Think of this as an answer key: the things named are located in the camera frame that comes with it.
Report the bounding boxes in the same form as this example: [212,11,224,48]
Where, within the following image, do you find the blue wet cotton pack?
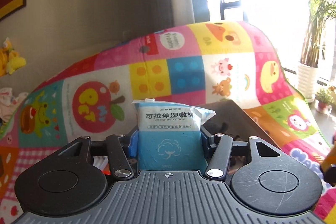
[133,99,216,172]

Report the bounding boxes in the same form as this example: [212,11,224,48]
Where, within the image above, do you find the pink cardboard box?
[201,100,279,161]

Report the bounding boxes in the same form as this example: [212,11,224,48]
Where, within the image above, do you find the black plush toy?
[203,121,242,141]

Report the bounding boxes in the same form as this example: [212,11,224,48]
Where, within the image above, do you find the pink white crumpled cloth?
[0,88,28,122]

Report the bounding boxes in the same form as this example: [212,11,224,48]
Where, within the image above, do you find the small potted plant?
[316,88,334,115]

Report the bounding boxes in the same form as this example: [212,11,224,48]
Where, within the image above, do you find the yellow duck plush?
[0,38,27,76]

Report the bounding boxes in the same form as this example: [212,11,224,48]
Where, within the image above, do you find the colourful cartoon play mat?
[1,21,335,223]

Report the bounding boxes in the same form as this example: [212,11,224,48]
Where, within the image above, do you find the potted palm plant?
[297,0,335,100]

